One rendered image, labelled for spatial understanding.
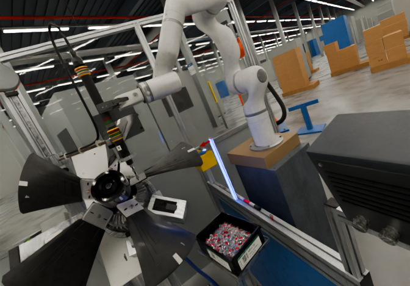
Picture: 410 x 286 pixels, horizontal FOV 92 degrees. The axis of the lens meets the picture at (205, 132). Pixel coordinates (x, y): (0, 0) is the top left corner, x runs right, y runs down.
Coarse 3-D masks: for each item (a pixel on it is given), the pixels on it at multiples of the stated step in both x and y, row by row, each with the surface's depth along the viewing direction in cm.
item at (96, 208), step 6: (96, 204) 71; (90, 210) 69; (96, 210) 70; (102, 210) 72; (108, 210) 73; (84, 216) 67; (90, 216) 69; (102, 216) 72; (108, 216) 73; (90, 222) 69; (96, 222) 70; (102, 222) 72; (102, 228) 71
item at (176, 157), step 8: (184, 144) 92; (176, 152) 88; (184, 152) 85; (192, 152) 84; (160, 160) 87; (168, 160) 82; (176, 160) 81; (184, 160) 80; (192, 160) 79; (200, 160) 79; (152, 168) 81; (160, 168) 78; (168, 168) 77; (176, 168) 76
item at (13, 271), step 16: (80, 224) 66; (64, 240) 63; (80, 240) 65; (96, 240) 69; (32, 256) 58; (48, 256) 60; (64, 256) 62; (80, 256) 65; (16, 272) 56; (32, 272) 57; (48, 272) 59; (64, 272) 61; (80, 272) 64
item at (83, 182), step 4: (80, 180) 75; (84, 180) 74; (88, 180) 74; (92, 180) 75; (84, 184) 75; (84, 188) 76; (88, 188) 76; (84, 192) 76; (84, 196) 76; (92, 200) 77
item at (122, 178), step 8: (104, 176) 73; (112, 176) 73; (120, 176) 72; (96, 184) 71; (104, 184) 71; (112, 184) 72; (120, 184) 72; (128, 184) 74; (96, 192) 70; (104, 192) 69; (112, 192) 69; (120, 192) 69; (128, 192) 74; (136, 192) 80; (96, 200) 67; (104, 200) 67; (112, 200) 68; (120, 200) 71; (112, 208) 76
